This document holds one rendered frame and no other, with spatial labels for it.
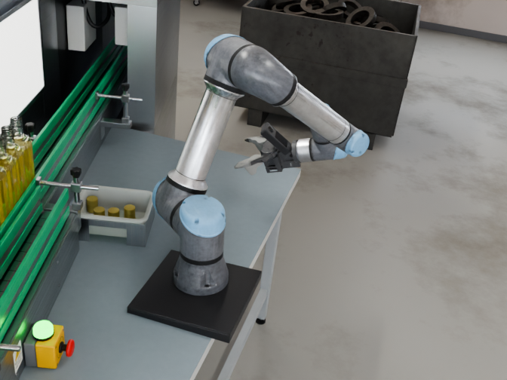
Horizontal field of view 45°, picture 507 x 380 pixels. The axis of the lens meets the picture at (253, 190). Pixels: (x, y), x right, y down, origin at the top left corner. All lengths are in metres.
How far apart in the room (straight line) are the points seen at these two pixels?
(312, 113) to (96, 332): 0.77
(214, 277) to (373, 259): 1.71
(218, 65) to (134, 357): 0.74
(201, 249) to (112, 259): 0.33
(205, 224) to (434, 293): 1.80
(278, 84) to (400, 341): 1.60
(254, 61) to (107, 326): 0.74
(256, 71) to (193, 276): 0.55
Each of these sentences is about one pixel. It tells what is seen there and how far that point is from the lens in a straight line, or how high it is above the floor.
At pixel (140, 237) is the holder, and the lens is 1.82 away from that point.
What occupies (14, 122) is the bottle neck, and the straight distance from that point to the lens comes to 1.68.
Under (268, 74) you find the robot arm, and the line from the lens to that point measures 1.49.
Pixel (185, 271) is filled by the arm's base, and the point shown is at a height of 0.83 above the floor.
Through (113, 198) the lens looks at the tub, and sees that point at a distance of 1.96.
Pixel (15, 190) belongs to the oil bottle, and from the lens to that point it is 1.65.
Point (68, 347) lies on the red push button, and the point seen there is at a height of 0.81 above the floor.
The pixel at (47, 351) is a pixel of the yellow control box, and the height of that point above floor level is 0.81.
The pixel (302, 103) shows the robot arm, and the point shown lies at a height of 1.26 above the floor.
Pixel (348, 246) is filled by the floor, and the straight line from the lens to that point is 3.28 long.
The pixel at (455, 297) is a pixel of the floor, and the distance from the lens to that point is 3.15.
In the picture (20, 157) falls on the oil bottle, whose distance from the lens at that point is 1.67.
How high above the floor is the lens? 1.84
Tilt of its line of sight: 30 degrees down
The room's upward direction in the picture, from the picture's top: 7 degrees clockwise
